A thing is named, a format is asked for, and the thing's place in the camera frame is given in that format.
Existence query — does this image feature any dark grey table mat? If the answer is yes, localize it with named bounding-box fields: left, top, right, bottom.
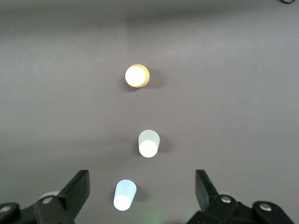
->
left=0, top=9, right=299, bottom=224

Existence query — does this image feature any light blue plastic cup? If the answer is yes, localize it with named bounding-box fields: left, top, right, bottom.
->
left=113, top=179, right=137, bottom=212

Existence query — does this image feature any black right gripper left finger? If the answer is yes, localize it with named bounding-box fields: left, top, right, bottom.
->
left=0, top=169, right=91, bottom=224

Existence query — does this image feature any yellow plastic cup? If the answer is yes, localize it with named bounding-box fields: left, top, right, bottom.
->
left=124, top=63, right=150, bottom=89

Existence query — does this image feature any pale green plastic cup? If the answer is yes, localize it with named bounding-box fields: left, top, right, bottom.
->
left=137, top=129, right=161, bottom=159

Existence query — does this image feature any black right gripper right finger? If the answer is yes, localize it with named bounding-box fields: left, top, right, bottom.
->
left=186, top=169, right=295, bottom=224

